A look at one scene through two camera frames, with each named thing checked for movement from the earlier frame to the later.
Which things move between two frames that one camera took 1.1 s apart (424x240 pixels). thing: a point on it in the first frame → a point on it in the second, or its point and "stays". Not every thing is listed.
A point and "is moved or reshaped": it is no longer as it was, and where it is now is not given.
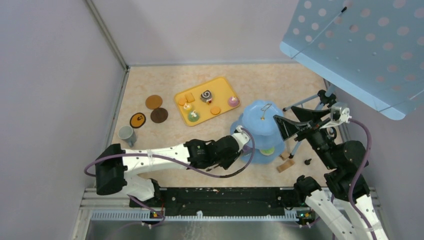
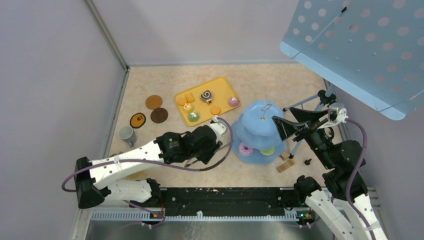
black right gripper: (287, 127) stays
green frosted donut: (268, 151) stays
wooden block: (285, 165) stays
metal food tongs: (212, 168) is moved or reshaped
